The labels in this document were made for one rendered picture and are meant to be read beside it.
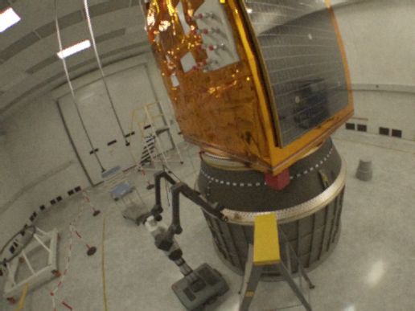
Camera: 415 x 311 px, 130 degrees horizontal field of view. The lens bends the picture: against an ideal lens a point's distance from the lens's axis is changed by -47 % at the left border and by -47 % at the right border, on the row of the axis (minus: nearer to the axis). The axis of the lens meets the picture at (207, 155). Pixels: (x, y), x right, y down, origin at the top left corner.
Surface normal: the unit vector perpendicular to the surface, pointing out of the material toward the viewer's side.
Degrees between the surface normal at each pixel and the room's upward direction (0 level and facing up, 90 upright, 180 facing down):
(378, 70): 90
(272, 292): 0
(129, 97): 90
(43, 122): 90
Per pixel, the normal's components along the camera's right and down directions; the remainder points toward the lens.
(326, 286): -0.29, -0.89
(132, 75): 0.46, 0.19
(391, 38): -0.84, 0.41
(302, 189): -0.07, -0.11
